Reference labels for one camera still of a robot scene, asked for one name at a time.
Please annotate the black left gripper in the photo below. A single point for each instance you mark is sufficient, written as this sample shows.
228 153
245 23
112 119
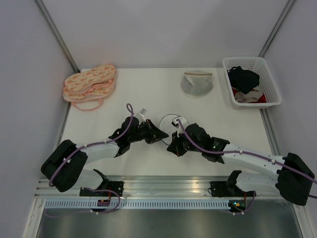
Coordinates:
155 134

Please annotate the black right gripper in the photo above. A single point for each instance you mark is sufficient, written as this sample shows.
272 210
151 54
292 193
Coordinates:
175 146

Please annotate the blue-zipper white mesh laundry bag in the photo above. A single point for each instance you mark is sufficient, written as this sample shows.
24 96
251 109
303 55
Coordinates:
170 125

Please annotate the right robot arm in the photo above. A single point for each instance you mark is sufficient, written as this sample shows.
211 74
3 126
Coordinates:
287 176

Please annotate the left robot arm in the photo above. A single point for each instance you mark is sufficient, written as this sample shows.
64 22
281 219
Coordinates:
64 168

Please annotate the beige-trim mesh laundry bag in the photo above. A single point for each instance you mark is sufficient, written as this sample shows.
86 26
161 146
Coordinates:
196 83

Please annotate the pink patterned laundry bag stack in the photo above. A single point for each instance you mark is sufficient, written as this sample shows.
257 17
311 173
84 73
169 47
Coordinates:
92 85

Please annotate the beige bra in basket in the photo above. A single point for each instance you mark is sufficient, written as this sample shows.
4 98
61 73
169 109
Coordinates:
251 97

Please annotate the black garment in basket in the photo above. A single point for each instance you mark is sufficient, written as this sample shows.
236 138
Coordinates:
242 79

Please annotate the red garment in basket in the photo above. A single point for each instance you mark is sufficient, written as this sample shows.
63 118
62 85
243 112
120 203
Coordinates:
261 100

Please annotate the white plastic basket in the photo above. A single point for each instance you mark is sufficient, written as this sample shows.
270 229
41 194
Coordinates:
267 83

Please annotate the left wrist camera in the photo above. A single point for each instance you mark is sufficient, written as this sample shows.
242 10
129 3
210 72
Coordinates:
142 114

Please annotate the aluminium rail table edge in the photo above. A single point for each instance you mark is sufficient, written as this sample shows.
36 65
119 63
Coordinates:
152 187

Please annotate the white slotted cable duct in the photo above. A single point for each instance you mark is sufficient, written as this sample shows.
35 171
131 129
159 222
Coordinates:
139 204

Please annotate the left aluminium corner post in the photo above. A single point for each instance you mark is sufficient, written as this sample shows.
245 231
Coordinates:
56 33

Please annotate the aluminium corner post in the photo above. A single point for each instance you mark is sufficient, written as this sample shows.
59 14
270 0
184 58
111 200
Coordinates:
277 26
56 33

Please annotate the right aluminium corner post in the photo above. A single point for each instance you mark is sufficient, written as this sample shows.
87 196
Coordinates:
277 26

